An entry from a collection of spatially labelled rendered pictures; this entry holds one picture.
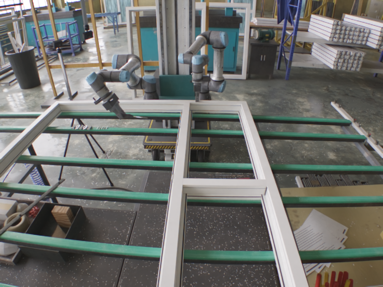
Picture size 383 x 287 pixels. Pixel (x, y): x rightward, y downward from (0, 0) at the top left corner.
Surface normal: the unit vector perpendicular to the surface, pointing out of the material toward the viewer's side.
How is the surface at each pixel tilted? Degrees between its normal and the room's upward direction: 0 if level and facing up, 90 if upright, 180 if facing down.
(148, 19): 90
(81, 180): 0
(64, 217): 90
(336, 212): 0
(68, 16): 90
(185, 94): 90
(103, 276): 0
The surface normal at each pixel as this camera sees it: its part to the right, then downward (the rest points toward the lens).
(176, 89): -0.03, 0.56
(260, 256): 0.00, -0.83
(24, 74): 0.36, 0.58
